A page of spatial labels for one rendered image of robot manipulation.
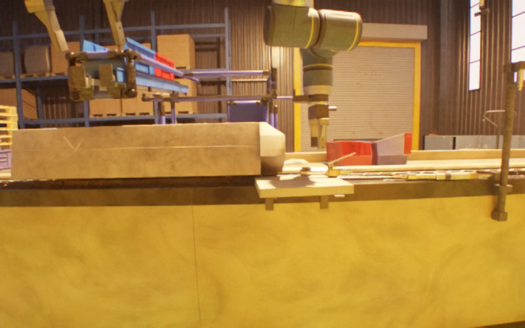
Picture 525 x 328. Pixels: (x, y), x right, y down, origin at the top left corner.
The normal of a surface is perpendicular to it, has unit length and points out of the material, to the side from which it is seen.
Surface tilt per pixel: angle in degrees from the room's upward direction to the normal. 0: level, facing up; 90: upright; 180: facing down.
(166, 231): 90
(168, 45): 90
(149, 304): 90
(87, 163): 80
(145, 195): 90
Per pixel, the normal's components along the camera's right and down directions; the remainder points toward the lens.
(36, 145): 0.02, -0.05
